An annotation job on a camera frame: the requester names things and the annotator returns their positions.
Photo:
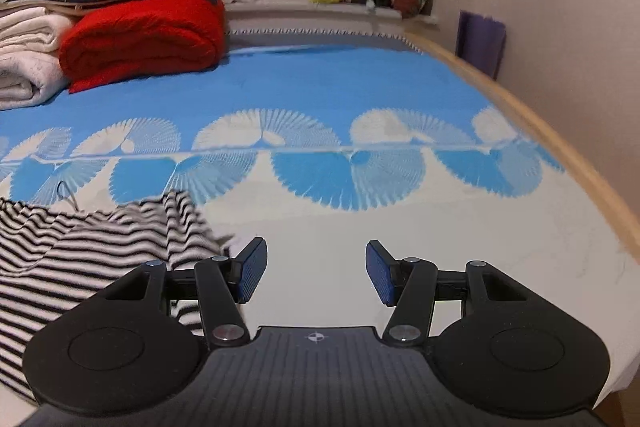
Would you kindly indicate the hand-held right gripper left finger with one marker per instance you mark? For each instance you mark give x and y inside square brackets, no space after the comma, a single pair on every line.
[252,269]

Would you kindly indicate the black white striped hoodie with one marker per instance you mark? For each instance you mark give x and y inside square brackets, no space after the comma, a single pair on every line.
[100,247]

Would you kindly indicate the white folded blanket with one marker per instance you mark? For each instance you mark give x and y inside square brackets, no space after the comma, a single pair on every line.
[25,57]

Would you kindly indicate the white window sill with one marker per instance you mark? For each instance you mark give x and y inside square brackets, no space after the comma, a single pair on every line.
[300,9]

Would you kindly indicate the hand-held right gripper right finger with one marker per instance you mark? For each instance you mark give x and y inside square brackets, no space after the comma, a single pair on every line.
[380,272]

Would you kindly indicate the blue printed bed sheet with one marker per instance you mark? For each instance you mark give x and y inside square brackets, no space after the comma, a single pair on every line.
[350,77]

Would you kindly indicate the red folded blanket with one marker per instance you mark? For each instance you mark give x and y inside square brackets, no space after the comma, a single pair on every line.
[145,37]

